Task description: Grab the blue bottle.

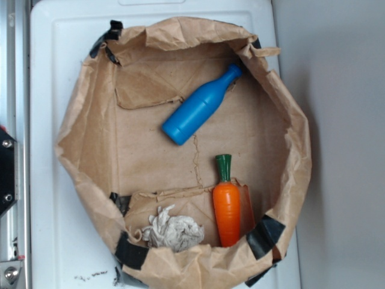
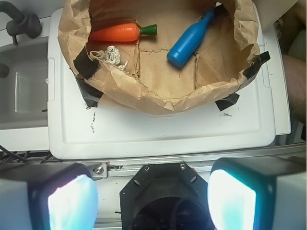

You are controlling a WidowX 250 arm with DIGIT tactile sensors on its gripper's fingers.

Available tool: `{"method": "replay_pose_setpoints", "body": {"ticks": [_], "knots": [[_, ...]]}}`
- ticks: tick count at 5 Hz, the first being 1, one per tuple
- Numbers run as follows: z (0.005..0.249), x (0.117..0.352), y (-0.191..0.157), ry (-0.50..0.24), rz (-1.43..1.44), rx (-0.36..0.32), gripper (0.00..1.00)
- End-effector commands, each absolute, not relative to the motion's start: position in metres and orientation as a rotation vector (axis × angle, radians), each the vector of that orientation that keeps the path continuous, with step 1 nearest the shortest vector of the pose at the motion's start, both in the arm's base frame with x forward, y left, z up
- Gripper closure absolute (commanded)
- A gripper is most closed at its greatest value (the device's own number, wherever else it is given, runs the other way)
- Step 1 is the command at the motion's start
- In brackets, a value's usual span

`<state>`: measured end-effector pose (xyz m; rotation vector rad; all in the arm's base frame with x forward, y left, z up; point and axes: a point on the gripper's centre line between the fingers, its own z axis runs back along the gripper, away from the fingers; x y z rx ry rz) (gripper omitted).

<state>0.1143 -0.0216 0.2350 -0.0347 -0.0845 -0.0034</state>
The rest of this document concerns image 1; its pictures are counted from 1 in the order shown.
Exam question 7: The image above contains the blue plastic bottle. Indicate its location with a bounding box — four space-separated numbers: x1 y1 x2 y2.
162 64 242 145

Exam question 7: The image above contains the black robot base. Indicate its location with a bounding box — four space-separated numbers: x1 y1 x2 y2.
0 125 18 217

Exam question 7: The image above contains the orange toy carrot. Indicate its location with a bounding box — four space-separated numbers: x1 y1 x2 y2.
212 154 241 247

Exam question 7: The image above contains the crumpled white cloth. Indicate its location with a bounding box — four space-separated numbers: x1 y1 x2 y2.
141 205 205 253

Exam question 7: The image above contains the white plastic tray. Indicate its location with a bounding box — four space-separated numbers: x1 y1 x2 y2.
29 0 306 289

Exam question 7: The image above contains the aluminium frame rail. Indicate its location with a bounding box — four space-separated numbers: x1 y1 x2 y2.
1 1 31 288

